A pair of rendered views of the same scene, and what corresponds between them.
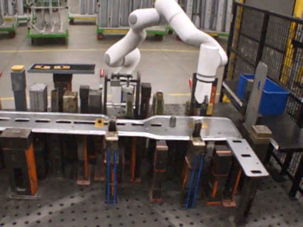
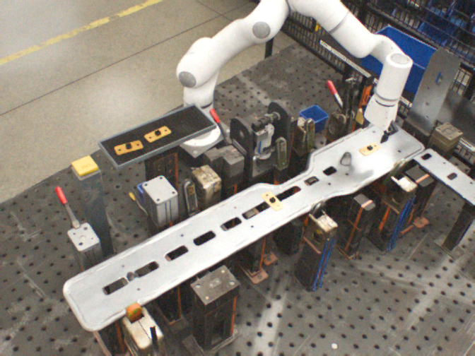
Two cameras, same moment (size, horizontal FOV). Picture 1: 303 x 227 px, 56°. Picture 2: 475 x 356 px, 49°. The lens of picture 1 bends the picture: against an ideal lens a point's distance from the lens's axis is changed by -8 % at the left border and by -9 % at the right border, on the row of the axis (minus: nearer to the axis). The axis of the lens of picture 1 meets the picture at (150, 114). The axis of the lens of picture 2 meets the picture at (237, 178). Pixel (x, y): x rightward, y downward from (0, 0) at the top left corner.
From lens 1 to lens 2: 1.22 m
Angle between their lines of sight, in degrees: 34
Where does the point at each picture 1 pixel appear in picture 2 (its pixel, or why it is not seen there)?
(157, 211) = (364, 269)
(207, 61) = (399, 82)
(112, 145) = (331, 234)
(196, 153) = (409, 198)
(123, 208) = (331, 286)
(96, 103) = (238, 170)
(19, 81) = (98, 186)
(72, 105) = (217, 191)
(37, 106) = (169, 216)
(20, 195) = (215, 347)
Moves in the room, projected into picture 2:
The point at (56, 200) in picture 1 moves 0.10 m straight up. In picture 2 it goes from (258, 323) to (261, 309)
